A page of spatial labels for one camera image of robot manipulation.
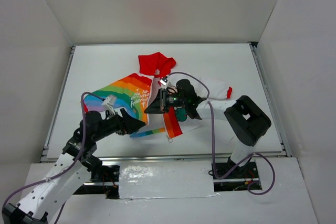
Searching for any rainbow and white kids jacket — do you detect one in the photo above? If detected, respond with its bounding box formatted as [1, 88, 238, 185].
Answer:
[84, 52, 233, 138]

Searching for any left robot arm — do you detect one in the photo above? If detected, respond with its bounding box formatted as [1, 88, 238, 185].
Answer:
[2, 109, 146, 223]

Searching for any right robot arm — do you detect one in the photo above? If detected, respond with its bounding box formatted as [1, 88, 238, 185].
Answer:
[144, 78, 271, 179]

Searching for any white foil covered panel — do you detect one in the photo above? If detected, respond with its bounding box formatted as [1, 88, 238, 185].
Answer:
[119, 161, 216, 199]

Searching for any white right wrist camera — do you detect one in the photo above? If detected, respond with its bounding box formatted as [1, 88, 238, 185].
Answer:
[159, 76, 172, 89]

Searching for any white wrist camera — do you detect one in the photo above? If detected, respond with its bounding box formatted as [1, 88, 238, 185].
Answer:
[159, 76, 172, 89]
[102, 94, 117, 115]

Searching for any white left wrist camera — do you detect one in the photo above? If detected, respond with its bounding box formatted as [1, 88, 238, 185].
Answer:
[102, 94, 117, 115]

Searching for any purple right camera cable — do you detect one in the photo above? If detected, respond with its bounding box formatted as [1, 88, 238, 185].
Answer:
[167, 71, 276, 196]

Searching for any purple camera cable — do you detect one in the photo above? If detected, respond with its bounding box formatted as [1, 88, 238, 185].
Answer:
[167, 71, 276, 196]
[1, 91, 111, 224]

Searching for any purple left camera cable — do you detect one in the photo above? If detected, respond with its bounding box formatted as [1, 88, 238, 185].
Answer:
[1, 91, 111, 224]

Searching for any aluminium table frame rail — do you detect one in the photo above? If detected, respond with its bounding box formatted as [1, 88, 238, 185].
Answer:
[43, 44, 286, 161]

